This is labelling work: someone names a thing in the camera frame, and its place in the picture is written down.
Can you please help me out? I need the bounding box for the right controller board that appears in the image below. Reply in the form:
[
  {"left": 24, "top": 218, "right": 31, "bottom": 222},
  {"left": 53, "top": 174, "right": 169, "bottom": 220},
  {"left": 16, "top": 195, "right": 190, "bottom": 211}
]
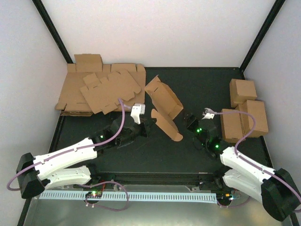
[{"left": 216, "top": 192, "right": 240, "bottom": 201}]

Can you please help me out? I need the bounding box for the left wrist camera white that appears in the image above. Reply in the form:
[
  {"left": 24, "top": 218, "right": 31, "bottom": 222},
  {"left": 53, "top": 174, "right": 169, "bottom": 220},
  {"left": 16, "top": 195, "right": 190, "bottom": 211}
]
[{"left": 130, "top": 104, "right": 145, "bottom": 124}]

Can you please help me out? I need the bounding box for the left black frame post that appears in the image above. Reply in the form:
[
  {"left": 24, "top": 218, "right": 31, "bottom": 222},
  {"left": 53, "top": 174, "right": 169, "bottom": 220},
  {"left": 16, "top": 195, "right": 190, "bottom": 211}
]
[{"left": 32, "top": 0, "right": 73, "bottom": 64}]

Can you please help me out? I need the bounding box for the white slotted cable duct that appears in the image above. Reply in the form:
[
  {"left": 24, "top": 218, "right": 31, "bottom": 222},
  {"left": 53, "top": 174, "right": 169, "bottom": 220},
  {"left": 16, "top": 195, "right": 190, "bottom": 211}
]
[{"left": 39, "top": 190, "right": 217, "bottom": 204}]

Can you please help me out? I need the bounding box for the left controller board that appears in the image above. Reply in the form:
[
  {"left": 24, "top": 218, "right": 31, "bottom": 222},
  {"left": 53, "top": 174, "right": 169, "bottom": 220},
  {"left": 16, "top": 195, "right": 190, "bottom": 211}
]
[{"left": 85, "top": 191, "right": 103, "bottom": 199}]

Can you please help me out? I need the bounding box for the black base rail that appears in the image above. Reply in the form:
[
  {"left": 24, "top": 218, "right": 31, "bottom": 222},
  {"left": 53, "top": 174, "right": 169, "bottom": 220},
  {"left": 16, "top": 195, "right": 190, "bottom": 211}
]
[{"left": 87, "top": 172, "right": 232, "bottom": 191}]

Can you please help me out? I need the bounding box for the folded cardboard box small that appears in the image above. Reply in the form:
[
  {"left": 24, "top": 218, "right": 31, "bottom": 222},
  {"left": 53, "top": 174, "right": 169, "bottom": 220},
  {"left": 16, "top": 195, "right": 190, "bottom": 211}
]
[{"left": 220, "top": 109, "right": 244, "bottom": 144}]

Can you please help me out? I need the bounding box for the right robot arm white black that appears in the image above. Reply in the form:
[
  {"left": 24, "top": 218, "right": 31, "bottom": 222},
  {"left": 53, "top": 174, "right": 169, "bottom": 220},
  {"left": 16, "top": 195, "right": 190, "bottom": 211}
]
[{"left": 184, "top": 108, "right": 301, "bottom": 221}]

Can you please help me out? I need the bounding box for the stack of flat cardboard blanks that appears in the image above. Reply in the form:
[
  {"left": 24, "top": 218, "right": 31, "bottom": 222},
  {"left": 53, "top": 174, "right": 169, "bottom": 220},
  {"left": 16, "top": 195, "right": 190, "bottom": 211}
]
[{"left": 55, "top": 54, "right": 146, "bottom": 116}]

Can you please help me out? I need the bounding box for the right black frame post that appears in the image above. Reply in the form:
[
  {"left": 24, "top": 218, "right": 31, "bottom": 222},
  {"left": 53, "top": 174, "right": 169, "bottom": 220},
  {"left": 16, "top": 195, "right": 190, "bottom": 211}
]
[{"left": 239, "top": 0, "right": 286, "bottom": 73}]

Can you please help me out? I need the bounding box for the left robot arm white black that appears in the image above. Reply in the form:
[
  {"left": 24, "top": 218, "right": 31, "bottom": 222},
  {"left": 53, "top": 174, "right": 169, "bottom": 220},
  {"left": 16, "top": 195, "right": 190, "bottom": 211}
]
[{"left": 16, "top": 115, "right": 156, "bottom": 199}]

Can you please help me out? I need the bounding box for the controller board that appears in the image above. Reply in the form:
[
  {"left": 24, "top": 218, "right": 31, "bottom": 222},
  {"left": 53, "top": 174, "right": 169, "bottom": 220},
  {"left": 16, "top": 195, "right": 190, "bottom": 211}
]
[
  {"left": 216, "top": 192, "right": 240, "bottom": 201},
  {"left": 85, "top": 191, "right": 103, "bottom": 199}
]

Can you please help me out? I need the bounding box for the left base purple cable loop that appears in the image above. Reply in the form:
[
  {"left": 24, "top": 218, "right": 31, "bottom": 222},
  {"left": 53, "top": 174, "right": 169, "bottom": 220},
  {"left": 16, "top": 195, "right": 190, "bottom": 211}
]
[{"left": 84, "top": 180, "right": 130, "bottom": 211}]

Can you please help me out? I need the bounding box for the black frame post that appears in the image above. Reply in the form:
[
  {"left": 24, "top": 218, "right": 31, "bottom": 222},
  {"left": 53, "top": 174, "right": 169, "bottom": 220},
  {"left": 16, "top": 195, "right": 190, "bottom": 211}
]
[
  {"left": 32, "top": 0, "right": 73, "bottom": 64},
  {"left": 239, "top": 0, "right": 286, "bottom": 73}
]

